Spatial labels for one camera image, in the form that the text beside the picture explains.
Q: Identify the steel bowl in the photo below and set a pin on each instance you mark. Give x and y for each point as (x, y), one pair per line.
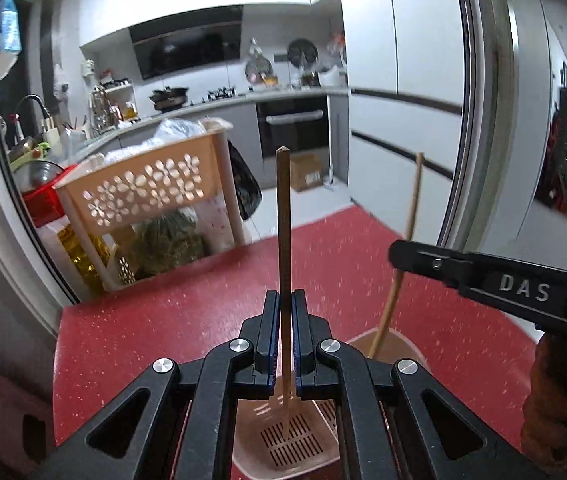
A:
(35, 173)

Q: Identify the red plastic basket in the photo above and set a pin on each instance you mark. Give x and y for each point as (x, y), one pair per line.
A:
(43, 204)

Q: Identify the black garbage bag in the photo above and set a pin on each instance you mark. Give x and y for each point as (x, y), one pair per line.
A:
(248, 191)

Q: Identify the beige utensil holder caddy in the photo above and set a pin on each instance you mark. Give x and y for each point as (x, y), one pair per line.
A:
(267, 448)

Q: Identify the person right hand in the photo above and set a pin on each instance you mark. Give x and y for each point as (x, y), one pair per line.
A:
(544, 430)

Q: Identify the black wok on stove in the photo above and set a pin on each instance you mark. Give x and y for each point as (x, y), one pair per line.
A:
(169, 99)

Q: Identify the white refrigerator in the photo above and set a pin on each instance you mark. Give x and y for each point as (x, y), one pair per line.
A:
(406, 67)

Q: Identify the black range hood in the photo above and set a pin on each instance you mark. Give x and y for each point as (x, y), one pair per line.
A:
(187, 40)

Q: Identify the black built-in oven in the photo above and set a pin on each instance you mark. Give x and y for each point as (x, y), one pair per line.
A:
(300, 124)

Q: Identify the cardboard box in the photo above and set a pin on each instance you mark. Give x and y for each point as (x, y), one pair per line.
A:
(306, 171)

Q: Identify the yellow cooking oil bottle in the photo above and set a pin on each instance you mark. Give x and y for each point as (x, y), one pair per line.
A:
(80, 260)

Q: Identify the kitchen faucet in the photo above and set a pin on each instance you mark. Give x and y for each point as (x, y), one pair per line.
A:
(32, 116)

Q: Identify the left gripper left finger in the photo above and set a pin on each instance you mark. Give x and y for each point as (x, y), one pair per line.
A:
(176, 421)

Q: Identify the bag of green vegetables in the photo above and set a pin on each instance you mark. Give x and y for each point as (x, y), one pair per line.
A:
(165, 243)

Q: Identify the wooden chopstick one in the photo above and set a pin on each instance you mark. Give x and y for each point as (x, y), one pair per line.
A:
(284, 263)

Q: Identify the beige flower-pattern storage cart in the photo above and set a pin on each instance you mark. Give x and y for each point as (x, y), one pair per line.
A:
(100, 199)

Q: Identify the pink chair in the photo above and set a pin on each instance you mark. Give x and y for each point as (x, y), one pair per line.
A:
(26, 435)

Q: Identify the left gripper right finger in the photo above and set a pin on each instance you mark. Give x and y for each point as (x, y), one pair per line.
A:
(395, 421)

